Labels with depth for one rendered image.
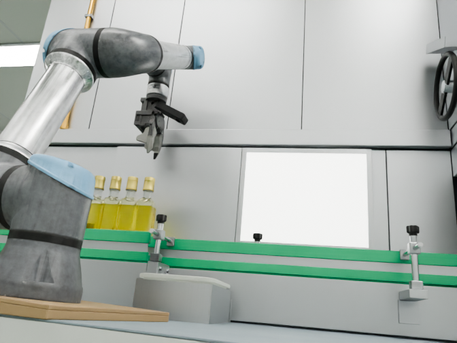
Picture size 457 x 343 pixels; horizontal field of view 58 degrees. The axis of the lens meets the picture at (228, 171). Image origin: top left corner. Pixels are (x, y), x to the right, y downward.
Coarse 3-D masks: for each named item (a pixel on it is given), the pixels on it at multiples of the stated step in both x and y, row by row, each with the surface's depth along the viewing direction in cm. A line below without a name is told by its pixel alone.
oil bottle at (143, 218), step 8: (144, 200) 129; (152, 200) 131; (136, 208) 128; (144, 208) 128; (152, 208) 129; (136, 216) 127; (144, 216) 127; (152, 216) 129; (136, 224) 127; (144, 224) 126; (152, 224) 130
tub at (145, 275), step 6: (144, 276) 89; (150, 276) 89; (156, 276) 88; (162, 276) 88; (168, 276) 88; (174, 276) 88; (180, 276) 88; (186, 276) 87; (192, 276) 87; (198, 276) 87; (192, 282) 88; (198, 282) 87; (204, 282) 87; (210, 282) 88; (216, 282) 89; (222, 282) 95; (228, 288) 104
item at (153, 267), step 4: (148, 264) 108; (152, 264) 108; (156, 264) 108; (160, 264) 110; (164, 264) 113; (148, 268) 108; (152, 268) 108; (156, 268) 108; (160, 268) 109; (164, 268) 113; (168, 268) 116; (148, 272) 108; (152, 272) 108; (156, 272) 107; (160, 272) 110; (164, 272) 111; (168, 272) 115
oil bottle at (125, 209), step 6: (126, 198) 131; (132, 198) 131; (120, 204) 130; (126, 204) 129; (132, 204) 129; (120, 210) 129; (126, 210) 129; (132, 210) 129; (120, 216) 128; (126, 216) 128; (132, 216) 128; (114, 222) 128; (120, 222) 128; (126, 222) 127; (114, 228) 127; (120, 228) 127; (126, 228) 127
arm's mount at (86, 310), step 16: (0, 304) 55; (16, 304) 54; (32, 304) 53; (48, 304) 52; (64, 304) 57; (80, 304) 64; (96, 304) 72; (80, 320) 56; (96, 320) 59; (112, 320) 62; (128, 320) 66; (144, 320) 69; (160, 320) 74
